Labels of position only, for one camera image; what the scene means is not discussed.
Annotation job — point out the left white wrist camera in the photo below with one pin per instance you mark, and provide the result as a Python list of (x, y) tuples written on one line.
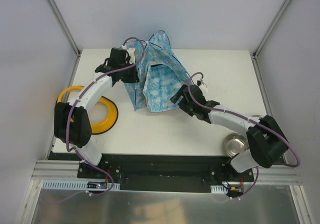
[(131, 53)]

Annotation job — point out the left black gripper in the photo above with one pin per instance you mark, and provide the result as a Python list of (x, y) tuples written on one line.
[(130, 76)]

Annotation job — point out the blue snowman pet tent fabric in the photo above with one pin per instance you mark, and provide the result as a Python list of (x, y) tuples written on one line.
[(134, 90)]

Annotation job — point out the white cable duct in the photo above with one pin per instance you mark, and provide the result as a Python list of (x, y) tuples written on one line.
[(218, 189), (98, 186)]

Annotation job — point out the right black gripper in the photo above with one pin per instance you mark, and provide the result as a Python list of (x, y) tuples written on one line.
[(182, 97)]

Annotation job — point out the right white cable duct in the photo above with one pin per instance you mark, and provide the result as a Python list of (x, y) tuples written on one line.
[(218, 189)]

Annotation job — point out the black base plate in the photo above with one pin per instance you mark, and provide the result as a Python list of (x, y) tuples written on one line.
[(165, 173)]

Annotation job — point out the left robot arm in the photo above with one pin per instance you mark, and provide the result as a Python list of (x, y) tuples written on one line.
[(71, 119)]

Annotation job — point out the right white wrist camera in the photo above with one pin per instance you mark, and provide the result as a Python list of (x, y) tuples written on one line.
[(202, 85)]

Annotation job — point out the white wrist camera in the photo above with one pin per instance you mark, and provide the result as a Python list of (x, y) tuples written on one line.
[(131, 53), (202, 85)]

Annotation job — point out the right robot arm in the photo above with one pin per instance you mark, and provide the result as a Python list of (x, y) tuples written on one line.
[(266, 141)]

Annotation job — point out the steel pet bowl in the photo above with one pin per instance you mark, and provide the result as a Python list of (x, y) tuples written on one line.
[(235, 143), (256, 117)]

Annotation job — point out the left white cable duct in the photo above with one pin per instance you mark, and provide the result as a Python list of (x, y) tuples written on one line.
[(98, 186)]

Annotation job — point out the black tent pole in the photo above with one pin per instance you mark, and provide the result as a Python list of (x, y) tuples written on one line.
[(158, 50)]

